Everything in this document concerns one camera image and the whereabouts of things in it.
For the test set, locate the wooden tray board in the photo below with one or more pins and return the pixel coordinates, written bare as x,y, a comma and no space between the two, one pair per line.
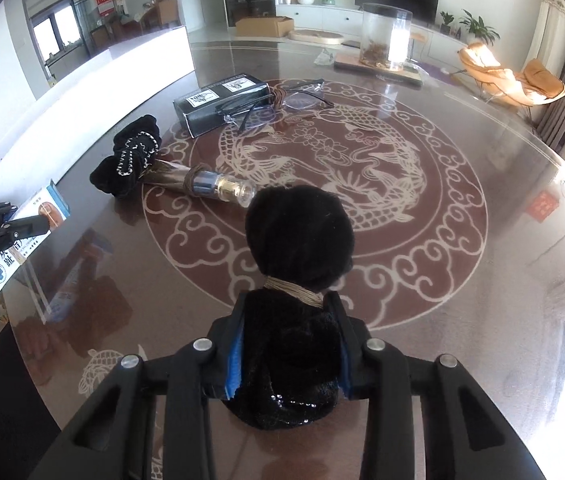
345,61

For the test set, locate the white storage bin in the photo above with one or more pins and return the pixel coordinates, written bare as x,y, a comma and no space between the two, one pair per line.
75,113

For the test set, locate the black beaded velvet pouch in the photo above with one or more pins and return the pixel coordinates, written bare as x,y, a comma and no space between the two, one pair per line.
135,149

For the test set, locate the cardboard box on floor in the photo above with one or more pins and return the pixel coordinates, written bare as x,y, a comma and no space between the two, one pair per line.
264,27

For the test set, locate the orange lounge chair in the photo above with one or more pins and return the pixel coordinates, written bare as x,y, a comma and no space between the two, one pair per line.
534,86

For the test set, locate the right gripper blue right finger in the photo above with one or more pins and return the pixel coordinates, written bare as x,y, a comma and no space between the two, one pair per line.
355,378

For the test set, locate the blue white medicine box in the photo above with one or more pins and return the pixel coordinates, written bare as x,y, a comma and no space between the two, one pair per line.
49,210

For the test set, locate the clear glass jar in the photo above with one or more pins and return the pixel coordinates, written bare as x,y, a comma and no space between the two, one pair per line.
386,32

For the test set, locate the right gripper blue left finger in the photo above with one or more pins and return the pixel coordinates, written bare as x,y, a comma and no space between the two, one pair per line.
223,373

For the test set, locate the black framed eyeglasses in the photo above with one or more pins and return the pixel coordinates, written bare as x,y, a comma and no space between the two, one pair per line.
253,112

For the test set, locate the black rectangular box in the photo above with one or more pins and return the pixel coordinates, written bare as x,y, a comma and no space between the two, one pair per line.
206,109

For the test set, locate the white tv cabinet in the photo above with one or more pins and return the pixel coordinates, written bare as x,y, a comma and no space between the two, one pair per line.
346,21

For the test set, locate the beige cosmetic tube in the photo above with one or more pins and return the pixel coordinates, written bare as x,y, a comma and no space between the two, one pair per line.
200,181

